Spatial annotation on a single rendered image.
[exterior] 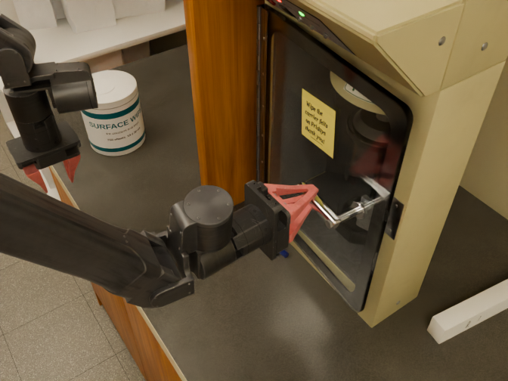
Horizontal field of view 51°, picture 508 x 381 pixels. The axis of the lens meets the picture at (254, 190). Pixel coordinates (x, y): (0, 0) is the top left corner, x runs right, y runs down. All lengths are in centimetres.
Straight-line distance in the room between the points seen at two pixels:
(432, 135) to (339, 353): 41
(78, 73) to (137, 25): 99
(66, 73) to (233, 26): 26
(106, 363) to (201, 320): 111
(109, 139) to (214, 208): 65
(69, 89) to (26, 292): 152
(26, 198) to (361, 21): 32
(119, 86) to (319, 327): 66
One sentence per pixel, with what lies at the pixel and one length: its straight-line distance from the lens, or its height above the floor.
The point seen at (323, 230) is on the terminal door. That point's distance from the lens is 85.
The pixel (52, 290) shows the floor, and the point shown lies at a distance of 225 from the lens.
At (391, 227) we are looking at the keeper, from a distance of 75.
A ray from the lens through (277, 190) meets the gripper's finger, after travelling 72.
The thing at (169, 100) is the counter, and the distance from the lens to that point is 139.
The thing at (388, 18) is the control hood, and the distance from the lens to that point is 50.
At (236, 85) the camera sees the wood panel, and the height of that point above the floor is 123.
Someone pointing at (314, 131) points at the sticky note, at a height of 126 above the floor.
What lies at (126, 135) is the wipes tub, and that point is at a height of 99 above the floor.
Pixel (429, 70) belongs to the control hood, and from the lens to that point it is 56.
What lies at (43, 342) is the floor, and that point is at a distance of 212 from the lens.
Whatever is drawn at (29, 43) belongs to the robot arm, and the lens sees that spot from 83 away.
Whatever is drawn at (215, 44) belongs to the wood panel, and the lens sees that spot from 85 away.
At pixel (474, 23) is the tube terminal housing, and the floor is 148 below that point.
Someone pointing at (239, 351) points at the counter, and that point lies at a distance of 89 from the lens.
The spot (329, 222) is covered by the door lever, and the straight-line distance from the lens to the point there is 71.
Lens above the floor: 172
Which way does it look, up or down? 44 degrees down
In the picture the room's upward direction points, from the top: straight up
